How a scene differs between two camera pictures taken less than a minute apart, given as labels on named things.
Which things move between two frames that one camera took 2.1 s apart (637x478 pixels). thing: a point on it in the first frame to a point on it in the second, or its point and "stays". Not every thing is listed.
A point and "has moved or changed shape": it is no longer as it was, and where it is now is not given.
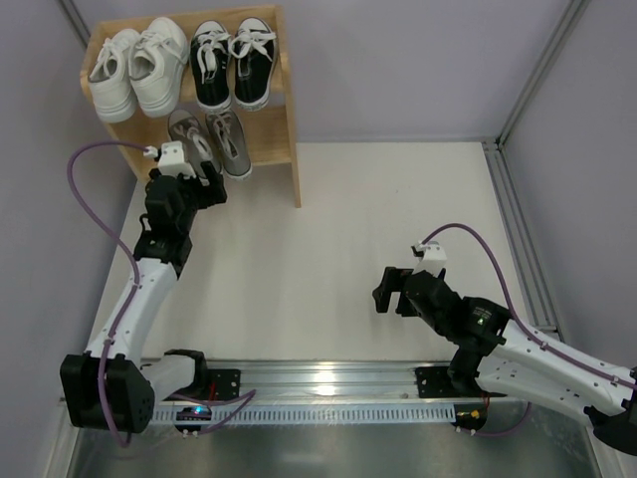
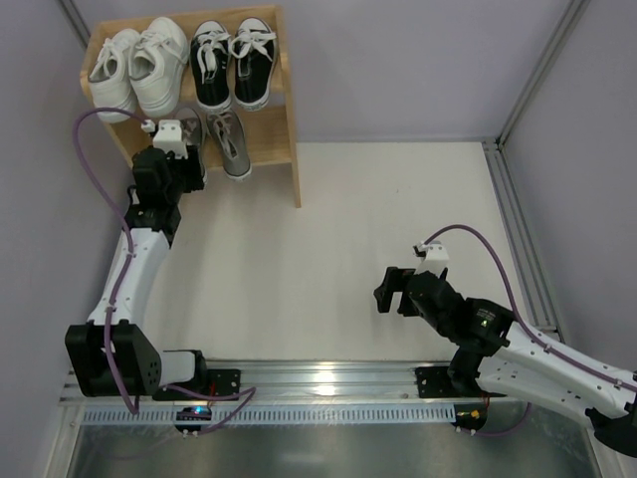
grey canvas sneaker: x=236 y=160 stays
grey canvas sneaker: x=197 y=144 has moved or changed shape
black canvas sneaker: x=254 y=48 stays
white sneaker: x=157 y=66 stays
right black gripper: x=396 y=291 stays
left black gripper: x=207 y=186 to x=191 y=169
